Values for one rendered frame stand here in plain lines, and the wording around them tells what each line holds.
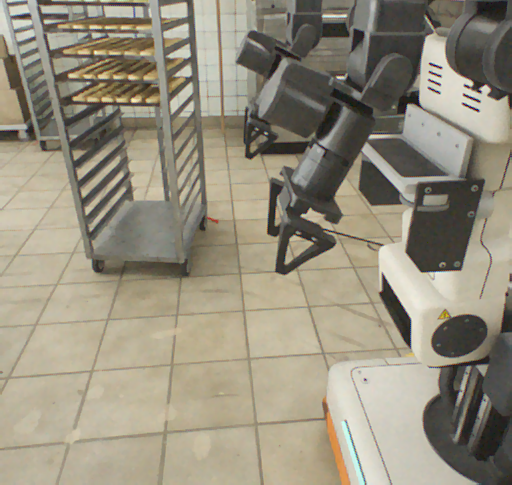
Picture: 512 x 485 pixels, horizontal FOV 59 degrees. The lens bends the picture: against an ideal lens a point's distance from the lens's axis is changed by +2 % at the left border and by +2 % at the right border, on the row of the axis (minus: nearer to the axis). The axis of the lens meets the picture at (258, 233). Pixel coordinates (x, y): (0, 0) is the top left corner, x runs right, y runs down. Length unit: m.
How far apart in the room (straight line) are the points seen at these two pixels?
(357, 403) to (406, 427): 0.13
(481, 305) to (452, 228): 0.20
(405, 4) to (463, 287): 0.52
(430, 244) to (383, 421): 0.69
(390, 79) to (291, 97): 0.10
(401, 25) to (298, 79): 0.11
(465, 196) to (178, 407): 1.27
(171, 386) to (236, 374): 0.24
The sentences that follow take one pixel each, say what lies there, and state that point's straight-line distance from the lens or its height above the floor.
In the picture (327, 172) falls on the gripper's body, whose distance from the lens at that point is 0.52.
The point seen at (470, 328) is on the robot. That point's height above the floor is 0.75.
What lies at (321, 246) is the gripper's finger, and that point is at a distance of 0.51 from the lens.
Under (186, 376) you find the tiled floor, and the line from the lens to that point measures 1.80.
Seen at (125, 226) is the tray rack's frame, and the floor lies 0.15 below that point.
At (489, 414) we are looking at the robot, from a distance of 1.25.
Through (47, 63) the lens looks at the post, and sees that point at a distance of 2.05.
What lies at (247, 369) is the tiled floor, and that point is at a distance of 1.81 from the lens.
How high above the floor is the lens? 1.30
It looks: 29 degrees down
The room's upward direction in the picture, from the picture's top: straight up
